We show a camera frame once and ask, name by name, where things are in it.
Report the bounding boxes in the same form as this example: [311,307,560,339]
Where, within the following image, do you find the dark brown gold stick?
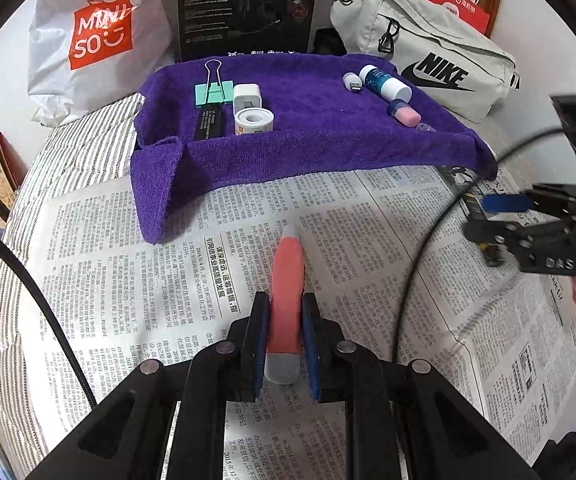
[465,194,507,267]

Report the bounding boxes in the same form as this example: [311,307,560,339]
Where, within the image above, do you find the pink white tube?
[265,224,304,386]

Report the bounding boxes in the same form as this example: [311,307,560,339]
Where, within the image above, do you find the clear plastic cap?
[416,122,437,132]

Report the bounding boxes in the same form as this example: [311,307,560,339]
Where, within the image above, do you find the pink blue small cap bottle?
[387,100,421,128]

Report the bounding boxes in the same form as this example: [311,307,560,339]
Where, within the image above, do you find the white blue bottle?
[359,64,413,103]

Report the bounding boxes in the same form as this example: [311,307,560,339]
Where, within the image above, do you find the black rectangular lighter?
[193,103,225,141]

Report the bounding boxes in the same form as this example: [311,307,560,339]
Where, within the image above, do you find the white tape roll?
[235,107,275,136]

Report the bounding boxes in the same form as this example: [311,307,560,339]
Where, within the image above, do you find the white USB charger plug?
[231,84,263,115]

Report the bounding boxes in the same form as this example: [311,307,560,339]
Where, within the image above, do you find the green binder clip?
[195,58,235,106]

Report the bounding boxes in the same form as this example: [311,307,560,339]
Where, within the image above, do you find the newspaper sheet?
[27,167,576,462]

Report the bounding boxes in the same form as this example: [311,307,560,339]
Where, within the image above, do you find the grey Nike waist bag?
[329,0,520,122]

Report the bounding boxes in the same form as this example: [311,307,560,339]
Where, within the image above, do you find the purple towel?
[130,53,497,244]

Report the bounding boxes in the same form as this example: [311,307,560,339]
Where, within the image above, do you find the striped bed sheet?
[0,91,519,466]

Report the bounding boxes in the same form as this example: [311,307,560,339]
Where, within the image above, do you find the black headset box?
[177,0,315,61]

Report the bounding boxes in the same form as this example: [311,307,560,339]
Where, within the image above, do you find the white Miniso plastic bag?
[27,0,173,128]

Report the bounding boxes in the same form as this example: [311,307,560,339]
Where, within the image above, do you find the black cable right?
[391,128,567,363]

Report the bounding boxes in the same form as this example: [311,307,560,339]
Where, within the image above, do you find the black cable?
[0,216,98,409]
[391,128,567,363]

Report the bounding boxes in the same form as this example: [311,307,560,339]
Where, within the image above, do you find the black cable left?
[0,216,98,409]

